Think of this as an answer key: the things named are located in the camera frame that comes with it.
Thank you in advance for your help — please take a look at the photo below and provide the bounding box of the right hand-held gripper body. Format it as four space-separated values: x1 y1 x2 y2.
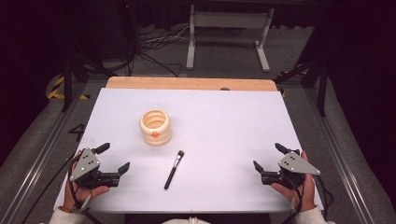
261 151 321 190

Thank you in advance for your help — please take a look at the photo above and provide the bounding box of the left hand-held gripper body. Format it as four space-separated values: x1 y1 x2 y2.
69 148 121 190

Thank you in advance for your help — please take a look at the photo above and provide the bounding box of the person's left hand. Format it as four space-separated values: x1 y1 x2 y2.
64 150 110 213

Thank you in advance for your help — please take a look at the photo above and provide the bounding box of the person's right hand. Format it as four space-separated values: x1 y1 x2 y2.
270 150 317 214

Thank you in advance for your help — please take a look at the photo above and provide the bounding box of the cream ribbed round holder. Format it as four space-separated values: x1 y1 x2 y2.
139 108 173 147

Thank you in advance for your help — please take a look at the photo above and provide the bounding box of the black makeup brush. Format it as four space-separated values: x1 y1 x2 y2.
163 149 186 190

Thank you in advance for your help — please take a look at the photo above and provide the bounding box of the white table sheet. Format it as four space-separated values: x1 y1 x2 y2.
53 88 325 215

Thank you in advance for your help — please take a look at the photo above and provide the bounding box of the black metal stand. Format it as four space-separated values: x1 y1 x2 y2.
60 50 120 113
274 58 332 118

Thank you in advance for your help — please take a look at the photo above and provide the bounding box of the yellow black floor tape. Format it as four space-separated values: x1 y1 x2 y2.
46 76 92 101

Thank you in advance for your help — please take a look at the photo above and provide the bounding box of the person's torso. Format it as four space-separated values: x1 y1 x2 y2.
161 217 213 224

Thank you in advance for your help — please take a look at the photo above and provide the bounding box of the white metal stand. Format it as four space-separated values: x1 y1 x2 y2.
185 4 276 74

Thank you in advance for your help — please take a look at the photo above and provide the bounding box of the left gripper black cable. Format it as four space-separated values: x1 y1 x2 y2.
21 154 105 224

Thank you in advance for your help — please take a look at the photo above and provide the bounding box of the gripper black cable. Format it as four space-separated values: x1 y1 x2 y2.
21 154 105 224
280 174 335 224

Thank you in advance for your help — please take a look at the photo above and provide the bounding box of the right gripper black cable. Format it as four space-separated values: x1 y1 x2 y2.
280 174 335 224

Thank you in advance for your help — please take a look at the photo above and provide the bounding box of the aluminium floor rail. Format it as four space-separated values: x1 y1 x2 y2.
0 83 90 224
302 87 376 224

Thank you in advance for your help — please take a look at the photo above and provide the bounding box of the bundle of floor cables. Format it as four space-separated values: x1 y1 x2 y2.
134 23 191 78

